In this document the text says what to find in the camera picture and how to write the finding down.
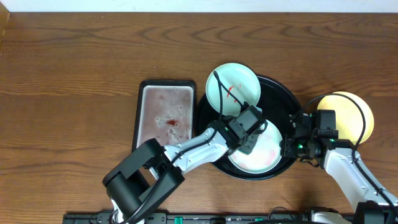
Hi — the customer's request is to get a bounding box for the mint green plate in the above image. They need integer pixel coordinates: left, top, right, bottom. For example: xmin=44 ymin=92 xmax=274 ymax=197
xmin=205 ymin=63 xmax=261 ymax=116
xmin=228 ymin=121 xmax=282 ymax=174

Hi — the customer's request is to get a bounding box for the yellow plate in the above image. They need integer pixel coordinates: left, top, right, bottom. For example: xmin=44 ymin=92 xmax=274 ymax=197
xmin=317 ymin=91 xmax=374 ymax=144

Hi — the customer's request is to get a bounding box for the green and yellow sponge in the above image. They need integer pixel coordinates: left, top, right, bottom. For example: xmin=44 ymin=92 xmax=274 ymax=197
xmin=238 ymin=134 xmax=259 ymax=155

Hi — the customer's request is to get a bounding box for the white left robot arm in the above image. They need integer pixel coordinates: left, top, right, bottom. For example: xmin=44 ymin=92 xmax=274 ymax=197
xmin=103 ymin=121 xmax=234 ymax=223

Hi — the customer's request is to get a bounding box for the round black tray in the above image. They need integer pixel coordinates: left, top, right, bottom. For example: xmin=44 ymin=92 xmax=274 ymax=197
xmin=193 ymin=75 xmax=301 ymax=180

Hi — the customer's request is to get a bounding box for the black rectangular water tray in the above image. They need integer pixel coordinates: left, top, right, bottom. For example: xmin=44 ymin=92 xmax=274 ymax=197
xmin=132 ymin=80 xmax=195 ymax=150

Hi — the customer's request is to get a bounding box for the black right camera cable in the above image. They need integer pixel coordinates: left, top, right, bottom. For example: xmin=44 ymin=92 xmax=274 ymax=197
xmin=298 ymin=92 xmax=398 ymax=212

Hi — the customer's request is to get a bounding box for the black camera cable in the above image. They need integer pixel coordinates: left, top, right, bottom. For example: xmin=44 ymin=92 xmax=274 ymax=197
xmin=118 ymin=70 xmax=249 ymax=224
xmin=298 ymin=92 xmax=398 ymax=212

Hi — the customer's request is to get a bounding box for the black left camera cable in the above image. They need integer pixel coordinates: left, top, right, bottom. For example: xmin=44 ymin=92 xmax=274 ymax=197
xmin=118 ymin=70 xmax=249 ymax=224

